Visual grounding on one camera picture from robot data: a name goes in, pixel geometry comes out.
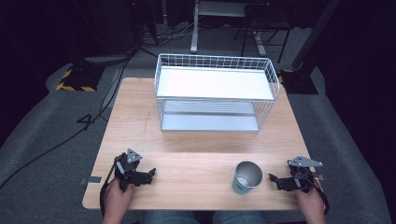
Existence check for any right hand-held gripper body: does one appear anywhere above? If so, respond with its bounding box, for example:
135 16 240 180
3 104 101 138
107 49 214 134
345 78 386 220
287 155 323 193

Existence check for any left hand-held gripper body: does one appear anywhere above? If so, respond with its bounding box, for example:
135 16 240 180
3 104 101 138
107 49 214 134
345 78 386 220
113 148 144 191

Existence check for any teal paper cup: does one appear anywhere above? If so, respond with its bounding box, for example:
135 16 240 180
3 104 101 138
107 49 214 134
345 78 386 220
232 161 263 196

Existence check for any white wire shelf rack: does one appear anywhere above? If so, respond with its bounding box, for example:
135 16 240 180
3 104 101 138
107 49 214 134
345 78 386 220
153 53 281 133

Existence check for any person's right hand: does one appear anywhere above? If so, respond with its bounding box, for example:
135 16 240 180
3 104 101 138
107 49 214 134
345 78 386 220
293 179 327 218

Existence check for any person's left hand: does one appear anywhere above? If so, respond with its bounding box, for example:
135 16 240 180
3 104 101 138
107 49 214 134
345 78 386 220
102 178 135 219

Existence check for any grey tape strip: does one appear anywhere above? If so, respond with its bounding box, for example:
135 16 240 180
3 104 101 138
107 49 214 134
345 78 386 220
79 175 103 187

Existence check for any person's left leg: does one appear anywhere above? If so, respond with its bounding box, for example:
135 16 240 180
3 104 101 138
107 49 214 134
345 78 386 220
143 210 200 224

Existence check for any person's leg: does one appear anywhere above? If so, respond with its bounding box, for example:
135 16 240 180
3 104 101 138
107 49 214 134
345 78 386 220
213 210 269 224
143 210 200 224

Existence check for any person's right leg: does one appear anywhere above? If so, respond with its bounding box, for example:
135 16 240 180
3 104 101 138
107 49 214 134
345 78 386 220
213 210 269 224

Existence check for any black yellow striped stand base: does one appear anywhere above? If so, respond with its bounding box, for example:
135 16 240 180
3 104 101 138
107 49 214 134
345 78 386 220
277 68 319 95
55 63 106 93

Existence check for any dark slanted stand pole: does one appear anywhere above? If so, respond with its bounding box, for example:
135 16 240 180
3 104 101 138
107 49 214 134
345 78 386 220
290 0 343 71

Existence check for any black chair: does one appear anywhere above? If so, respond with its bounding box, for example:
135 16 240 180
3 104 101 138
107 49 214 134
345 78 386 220
233 2 295 64

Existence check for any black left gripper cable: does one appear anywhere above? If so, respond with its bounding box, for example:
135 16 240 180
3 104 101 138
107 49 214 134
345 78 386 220
99 161 119 217

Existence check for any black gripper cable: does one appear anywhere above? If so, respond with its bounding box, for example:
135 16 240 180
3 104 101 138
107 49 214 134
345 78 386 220
99 161 119 217
311 177 331 217

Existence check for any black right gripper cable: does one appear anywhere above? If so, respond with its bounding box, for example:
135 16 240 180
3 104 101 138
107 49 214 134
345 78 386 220
311 177 331 217

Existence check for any long black floor cable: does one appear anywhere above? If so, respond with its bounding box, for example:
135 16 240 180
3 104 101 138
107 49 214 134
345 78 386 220
0 52 134 191

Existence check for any bundle of floor cables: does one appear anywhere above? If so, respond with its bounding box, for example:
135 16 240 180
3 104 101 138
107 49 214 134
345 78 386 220
136 17 200 59

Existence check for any white desk frame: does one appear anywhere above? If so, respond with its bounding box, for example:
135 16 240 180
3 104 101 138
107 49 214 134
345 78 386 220
190 0 269 57

